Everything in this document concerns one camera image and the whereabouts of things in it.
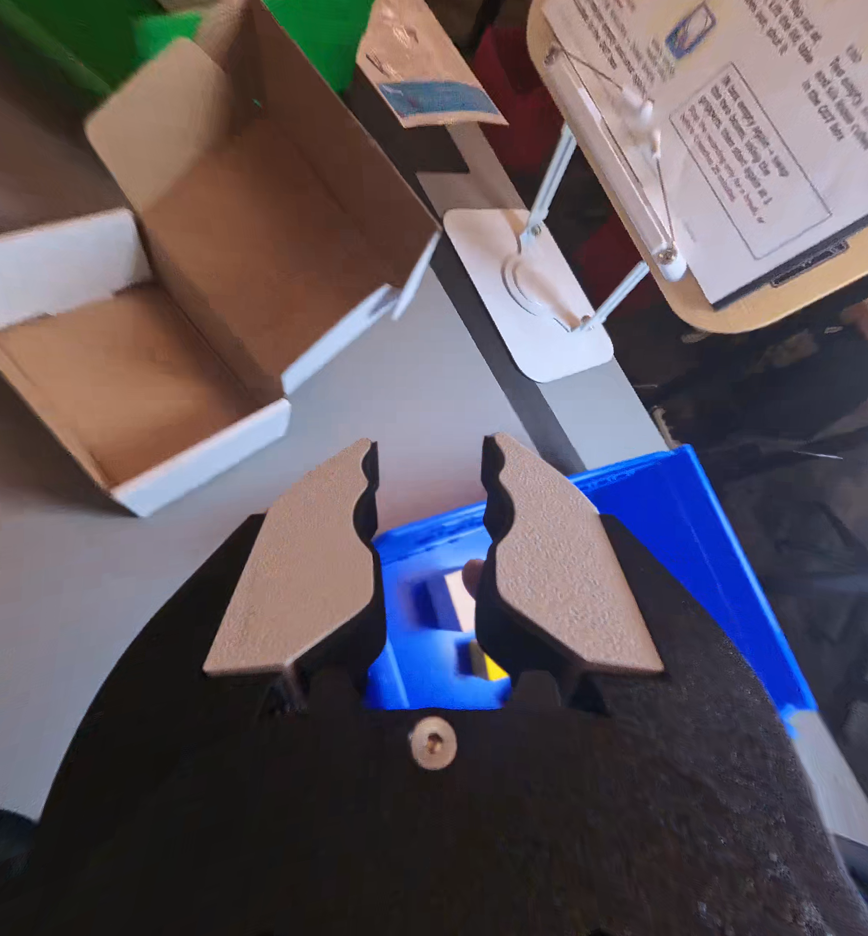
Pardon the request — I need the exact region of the green plastic object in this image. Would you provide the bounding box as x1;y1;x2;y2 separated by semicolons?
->
0;0;376;98

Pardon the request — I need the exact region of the red plastic object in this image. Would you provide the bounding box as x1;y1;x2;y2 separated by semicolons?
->
470;25;575;175

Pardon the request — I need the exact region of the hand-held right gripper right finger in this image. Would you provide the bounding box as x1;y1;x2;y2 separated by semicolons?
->
474;433;665;707

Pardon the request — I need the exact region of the round tan side table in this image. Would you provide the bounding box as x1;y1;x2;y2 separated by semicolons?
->
527;0;868;334

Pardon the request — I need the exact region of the printed paper sheet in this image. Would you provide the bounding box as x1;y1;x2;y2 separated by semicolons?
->
543;0;868;305

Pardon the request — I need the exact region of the cardboard packet with blue label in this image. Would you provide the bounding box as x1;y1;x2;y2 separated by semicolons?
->
356;0;509;130

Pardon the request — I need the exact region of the white cardboard box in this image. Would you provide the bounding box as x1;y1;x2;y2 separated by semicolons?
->
0;0;444;517

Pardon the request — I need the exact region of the yellow cube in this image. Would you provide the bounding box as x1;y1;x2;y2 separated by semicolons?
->
469;642;511;683

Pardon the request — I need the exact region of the blue plastic bin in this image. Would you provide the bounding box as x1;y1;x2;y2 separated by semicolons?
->
364;445;819;740

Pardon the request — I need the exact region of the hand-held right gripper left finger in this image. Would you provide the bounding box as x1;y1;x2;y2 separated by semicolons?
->
203;439;388;707

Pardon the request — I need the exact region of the pale wooden cube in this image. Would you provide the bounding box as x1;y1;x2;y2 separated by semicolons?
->
426;572;479;631

